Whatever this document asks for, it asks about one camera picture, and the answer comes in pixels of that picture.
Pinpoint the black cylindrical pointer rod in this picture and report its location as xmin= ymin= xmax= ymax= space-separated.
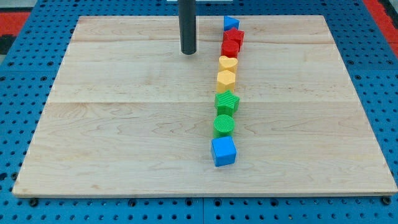
xmin=177 ymin=0 xmax=197 ymax=55

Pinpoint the green star block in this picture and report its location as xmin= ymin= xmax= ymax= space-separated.
xmin=215 ymin=90 xmax=240 ymax=116

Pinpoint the yellow heart block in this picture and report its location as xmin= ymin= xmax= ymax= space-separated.
xmin=218 ymin=55 xmax=238 ymax=73

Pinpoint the green cylinder block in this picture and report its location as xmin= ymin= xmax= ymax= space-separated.
xmin=213 ymin=114 xmax=235 ymax=138

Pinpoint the blue triangle block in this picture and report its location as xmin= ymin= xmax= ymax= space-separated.
xmin=223 ymin=16 xmax=240 ymax=31

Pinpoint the red cylinder block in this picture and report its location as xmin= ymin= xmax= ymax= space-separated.
xmin=221 ymin=40 xmax=239 ymax=58

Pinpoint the light wooden board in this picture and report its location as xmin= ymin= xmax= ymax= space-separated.
xmin=12 ymin=16 xmax=397 ymax=198

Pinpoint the yellow hexagon block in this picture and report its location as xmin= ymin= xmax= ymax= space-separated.
xmin=216 ymin=70 xmax=236 ymax=93

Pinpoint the red star block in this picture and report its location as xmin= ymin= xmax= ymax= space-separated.
xmin=223 ymin=27 xmax=245 ymax=50

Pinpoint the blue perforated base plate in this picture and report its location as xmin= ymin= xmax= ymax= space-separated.
xmin=1 ymin=0 xmax=397 ymax=223

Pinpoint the blue cube block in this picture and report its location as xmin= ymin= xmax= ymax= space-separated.
xmin=211 ymin=136 xmax=237 ymax=167

